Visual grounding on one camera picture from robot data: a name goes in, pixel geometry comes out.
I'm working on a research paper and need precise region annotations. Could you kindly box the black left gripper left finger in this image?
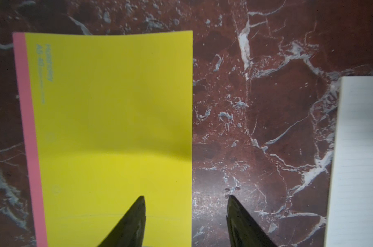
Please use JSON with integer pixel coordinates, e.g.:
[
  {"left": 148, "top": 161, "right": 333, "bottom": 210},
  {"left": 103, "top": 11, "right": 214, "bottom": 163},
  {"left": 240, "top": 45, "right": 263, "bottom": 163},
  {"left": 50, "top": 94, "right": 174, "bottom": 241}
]
[{"left": 98, "top": 196, "right": 146, "bottom": 247}]

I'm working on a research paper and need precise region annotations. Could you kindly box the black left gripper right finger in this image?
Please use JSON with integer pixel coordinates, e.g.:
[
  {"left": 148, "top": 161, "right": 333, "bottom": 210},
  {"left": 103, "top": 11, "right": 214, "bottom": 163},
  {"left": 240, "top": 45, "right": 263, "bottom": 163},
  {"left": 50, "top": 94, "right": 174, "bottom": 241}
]
[{"left": 226, "top": 196, "right": 277, "bottom": 247}]

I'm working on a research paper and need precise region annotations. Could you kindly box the yellow notebook pink spine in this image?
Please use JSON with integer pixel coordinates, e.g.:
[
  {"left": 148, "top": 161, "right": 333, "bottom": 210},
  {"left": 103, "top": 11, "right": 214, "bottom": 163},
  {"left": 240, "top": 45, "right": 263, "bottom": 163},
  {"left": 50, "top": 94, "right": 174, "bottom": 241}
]
[{"left": 13, "top": 31, "right": 193, "bottom": 247}]

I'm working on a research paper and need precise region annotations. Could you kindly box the open lined notebook back right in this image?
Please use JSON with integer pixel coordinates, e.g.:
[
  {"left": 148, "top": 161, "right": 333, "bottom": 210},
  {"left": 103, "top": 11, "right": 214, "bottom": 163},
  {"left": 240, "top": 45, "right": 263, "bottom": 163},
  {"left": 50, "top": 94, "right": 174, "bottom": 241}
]
[{"left": 324, "top": 76, "right": 373, "bottom": 247}]

